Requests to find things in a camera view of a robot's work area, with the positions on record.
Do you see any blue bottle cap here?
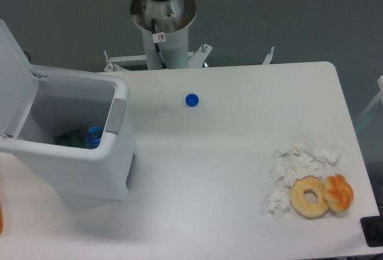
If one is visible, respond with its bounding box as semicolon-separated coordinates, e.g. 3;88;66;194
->
185;93;199;107

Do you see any white frame at right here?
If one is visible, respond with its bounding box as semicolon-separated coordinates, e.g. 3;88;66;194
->
354;76;382;133

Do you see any orange glazed twisted donut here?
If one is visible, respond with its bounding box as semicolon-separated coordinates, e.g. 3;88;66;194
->
323;174;354;213

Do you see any white trash can body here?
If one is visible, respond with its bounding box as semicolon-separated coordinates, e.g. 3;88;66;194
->
1;65;136;199

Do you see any orange object at edge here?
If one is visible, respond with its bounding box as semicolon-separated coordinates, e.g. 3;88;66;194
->
0;202;4;234

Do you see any large crumpled white tissue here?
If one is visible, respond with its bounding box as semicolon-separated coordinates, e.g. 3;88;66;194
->
272;142;341;188

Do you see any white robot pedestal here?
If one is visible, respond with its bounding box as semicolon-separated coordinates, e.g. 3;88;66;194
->
104;22;213;72

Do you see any plain ring donut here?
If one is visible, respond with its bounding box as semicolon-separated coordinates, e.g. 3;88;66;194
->
289;177;329;219

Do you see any blue plastic bottle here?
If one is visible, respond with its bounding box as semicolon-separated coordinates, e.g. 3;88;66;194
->
85;126;104;149

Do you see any green crumpled wrapper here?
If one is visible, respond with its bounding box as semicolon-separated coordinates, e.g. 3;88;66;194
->
54;129;84;148

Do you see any small crumpled white tissue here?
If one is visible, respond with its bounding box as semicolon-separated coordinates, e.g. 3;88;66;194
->
267;188;290;219

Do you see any white trash can lid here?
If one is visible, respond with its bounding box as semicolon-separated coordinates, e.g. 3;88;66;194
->
1;20;48;138

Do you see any black device at corner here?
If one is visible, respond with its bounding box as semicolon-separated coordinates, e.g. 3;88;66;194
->
360;216;382;247

